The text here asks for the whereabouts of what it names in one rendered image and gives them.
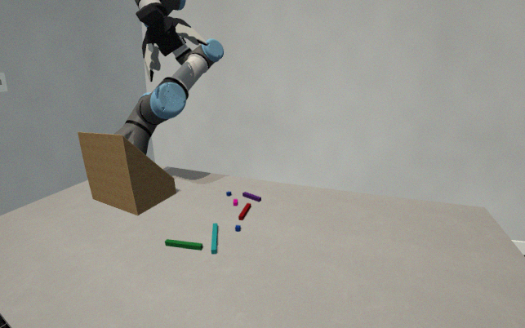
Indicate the green rod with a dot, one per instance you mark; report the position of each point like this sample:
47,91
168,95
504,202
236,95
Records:
186,245

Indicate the red rod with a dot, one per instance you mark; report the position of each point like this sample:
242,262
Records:
244,211

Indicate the turquoise rod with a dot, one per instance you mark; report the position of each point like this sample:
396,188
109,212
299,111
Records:
214,239

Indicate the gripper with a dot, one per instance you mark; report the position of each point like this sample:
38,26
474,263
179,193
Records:
164,32

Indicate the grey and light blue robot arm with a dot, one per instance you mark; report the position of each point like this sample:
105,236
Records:
168,99

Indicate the purple rod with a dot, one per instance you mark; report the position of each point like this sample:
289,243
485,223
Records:
251,196

